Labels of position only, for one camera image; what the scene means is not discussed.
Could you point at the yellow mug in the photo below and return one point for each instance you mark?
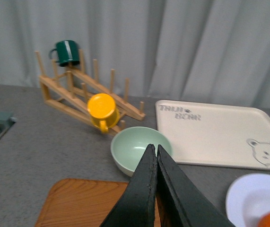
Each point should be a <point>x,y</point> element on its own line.
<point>103,111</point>

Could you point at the light green bowl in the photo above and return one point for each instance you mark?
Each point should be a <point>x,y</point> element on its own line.
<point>128,146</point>

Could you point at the dark green mug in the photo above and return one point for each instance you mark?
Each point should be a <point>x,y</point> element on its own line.
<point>67,53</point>

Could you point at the wooden dish rack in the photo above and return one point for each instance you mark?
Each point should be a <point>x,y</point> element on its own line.
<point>68,93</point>

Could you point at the white round plate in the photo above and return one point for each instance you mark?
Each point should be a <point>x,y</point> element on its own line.
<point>248,200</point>

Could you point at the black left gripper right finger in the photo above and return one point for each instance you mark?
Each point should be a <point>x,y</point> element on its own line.
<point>180,203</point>

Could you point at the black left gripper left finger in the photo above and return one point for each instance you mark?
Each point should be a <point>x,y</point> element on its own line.
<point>136,206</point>

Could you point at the beige bear tray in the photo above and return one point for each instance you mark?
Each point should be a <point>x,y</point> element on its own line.
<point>215,135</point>

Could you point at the wooden cutting board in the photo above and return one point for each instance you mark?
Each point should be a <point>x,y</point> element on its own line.
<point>79,203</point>

